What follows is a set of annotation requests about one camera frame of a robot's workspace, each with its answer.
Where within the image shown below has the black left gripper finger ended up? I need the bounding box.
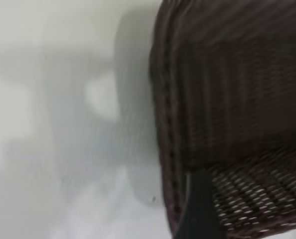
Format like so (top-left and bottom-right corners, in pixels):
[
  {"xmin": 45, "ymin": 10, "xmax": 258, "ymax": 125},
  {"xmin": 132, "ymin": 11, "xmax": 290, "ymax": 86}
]
[{"xmin": 172, "ymin": 168, "xmax": 229, "ymax": 239}]

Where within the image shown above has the dark brown wicker basket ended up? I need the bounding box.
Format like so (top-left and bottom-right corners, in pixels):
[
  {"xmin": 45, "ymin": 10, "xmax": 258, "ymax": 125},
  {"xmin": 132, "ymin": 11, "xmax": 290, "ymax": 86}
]
[{"xmin": 148, "ymin": 0, "xmax": 296, "ymax": 239}]

